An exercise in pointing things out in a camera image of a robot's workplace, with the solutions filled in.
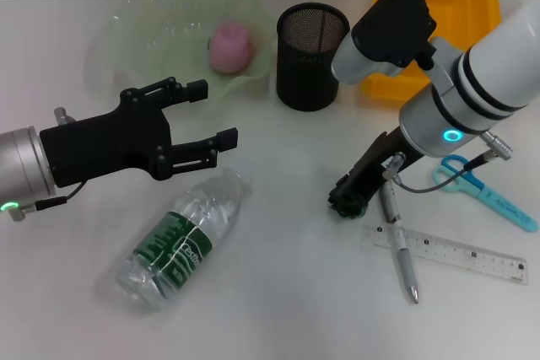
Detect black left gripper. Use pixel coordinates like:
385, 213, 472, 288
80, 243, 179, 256
39, 76, 240, 189

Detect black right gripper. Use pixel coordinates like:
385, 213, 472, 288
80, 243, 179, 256
327, 126, 424, 214

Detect green plastic wrapper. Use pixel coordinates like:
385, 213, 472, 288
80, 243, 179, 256
328, 197, 369, 221

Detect pink peach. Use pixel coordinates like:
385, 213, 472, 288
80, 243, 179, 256
209, 20, 257, 75

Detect silver ballpoint pen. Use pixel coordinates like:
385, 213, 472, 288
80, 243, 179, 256
379, 182, 420, 305

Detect clear plastic ruler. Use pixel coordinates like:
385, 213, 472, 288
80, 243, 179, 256
361, 224, 529, 286

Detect clear green-label water bottle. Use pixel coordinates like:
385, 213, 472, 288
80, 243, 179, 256
116, 165, 254, 314

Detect light blue scissors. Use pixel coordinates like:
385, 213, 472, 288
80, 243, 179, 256
432, 155, 540, 234

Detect green glass fruit plate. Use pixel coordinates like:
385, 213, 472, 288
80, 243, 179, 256
86, 0, 278, 112

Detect black mesh pen holder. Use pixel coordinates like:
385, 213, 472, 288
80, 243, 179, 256
276, 2, 351, 112

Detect grey right arm cable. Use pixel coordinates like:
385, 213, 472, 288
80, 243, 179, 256
382, 132, 515, 195

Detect silver plug with thin wire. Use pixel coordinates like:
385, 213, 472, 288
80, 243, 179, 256
53, 106, 78, 126

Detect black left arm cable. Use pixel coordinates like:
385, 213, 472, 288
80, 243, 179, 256
19, 180, 89, 213

